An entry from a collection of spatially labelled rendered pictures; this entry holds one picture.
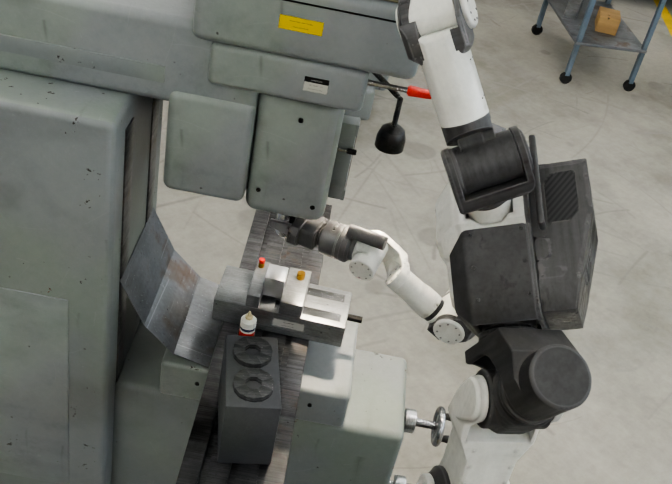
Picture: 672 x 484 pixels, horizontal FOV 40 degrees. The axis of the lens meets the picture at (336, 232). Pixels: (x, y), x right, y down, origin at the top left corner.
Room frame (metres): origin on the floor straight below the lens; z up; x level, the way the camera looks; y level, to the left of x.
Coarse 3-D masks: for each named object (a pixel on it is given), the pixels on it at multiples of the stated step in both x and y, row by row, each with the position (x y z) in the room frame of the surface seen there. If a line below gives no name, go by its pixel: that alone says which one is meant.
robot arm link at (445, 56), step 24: (456, 0) 1.51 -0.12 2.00; (408, 24) 1.50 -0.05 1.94; (408, 48) 1.49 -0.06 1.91; (432, 48) 1.46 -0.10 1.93; (456, 48) 1.47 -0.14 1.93; (432, 72) 1.46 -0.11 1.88; (456, 72) 1.45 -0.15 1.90; (432, 96) 1.47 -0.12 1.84; (456, 96) 1.44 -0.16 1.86; (480, 96) 1.46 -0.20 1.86; (456, 120) 1.43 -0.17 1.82
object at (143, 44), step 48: (0, 0) 1.71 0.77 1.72; (48, 0) 1.71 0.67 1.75; (96, 0) 1.73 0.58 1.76; (144, 0) 1.78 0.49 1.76; (192, 0) 1.83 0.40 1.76; (0, 48) 1.71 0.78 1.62; (48, 48) 1.71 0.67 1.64; (96, 48) 1.71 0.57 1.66; (144, 48) 1.72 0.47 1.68; (192, 48) 1.72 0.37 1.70; (240, 96) 1.72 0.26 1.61
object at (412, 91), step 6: (372, 84) 1.74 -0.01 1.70; (378, 84) 1.74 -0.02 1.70; (384, 84) 1.74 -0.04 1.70; (390, 84) 1.74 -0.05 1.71; (396, 90) 1.74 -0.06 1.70; (402, 90) 1.74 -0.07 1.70; (408, 90) 1.74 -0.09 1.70; (414, 90) 1.74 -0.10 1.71; (420, 90) 1.74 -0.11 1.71; (426, 90) 1.74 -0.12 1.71; (414, 96) 1.74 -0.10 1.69; (420, 96) 1.73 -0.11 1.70; (426, 96) 1.73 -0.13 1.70
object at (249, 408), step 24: (240, 336) 1.54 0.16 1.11; (240, 360) 1.45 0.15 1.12; (264, 360) 1.46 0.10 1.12; (240, 384) 1.38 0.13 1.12; (264, 384) 1.39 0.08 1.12; (240, 408) 1.33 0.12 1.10; (264, 408) 1.34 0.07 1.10; (240, 432) 1.33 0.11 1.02; (264, 432) 1.34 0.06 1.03; (240, 456) 1.33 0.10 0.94; (264, 456) 1.34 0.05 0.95
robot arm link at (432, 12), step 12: (408, 0) 1.54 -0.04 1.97; (420, 0) 1.53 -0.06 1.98; (432, 0) 1.52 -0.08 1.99; (444, 0) 1.52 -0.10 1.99; (408, 12) 1.53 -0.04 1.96; (420, 12) 1.52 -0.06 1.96; (432, 12) 1.51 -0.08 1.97; (444, 12) 1.51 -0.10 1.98; (420, 24) 1.51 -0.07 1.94; (432, 24) 1.51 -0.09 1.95; (444, 24) 1.51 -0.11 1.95; (456, 24) 1.51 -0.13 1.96
